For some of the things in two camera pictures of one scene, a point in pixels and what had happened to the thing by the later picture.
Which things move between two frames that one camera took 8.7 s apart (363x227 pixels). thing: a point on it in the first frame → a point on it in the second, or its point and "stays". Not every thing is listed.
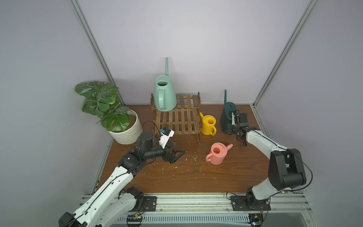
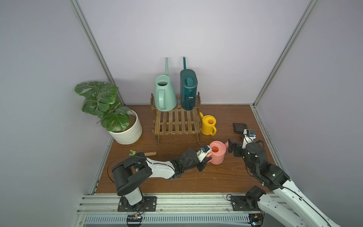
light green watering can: [164, 99] stays
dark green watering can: [226, 114] → [188, 79]
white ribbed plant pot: [131, 135] stays
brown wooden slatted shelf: [185, 118] stays
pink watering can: [218, 152] stays
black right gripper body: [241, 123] → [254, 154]
